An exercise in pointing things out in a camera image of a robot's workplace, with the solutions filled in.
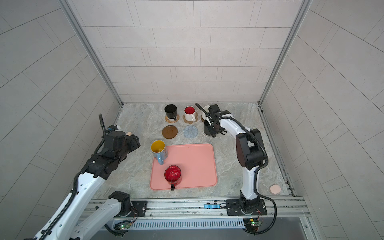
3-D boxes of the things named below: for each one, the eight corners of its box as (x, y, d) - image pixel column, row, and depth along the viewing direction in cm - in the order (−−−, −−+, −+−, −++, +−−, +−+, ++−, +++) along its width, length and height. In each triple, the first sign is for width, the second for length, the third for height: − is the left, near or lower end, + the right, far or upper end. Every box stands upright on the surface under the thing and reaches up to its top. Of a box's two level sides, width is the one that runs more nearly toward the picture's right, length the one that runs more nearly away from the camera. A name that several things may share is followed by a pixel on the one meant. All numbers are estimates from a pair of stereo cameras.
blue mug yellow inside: (152, 165, 86) (147, 158, 78) (155, 147, 93) (151, 139, 85) (165, 165, 86) (162, 158, 78) (168, 148, 93) (165, 139, 85)
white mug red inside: (184, 123, 107) (183, 116, 100) (185, 112, 113) (184, 105, 107) (195, 123, 107) (195, 116, 100) (195, 112, 113) (195, 105, 107)
